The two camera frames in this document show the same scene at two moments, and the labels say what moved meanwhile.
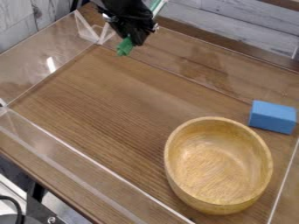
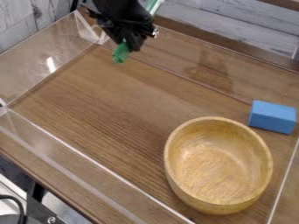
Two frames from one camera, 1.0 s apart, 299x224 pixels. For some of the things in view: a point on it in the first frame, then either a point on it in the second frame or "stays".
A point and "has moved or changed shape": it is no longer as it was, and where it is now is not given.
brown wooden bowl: (218, 165) stays
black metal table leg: (38, 192) stays
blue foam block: (273, 116) stays
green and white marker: (126, 45) has moved or changed shape
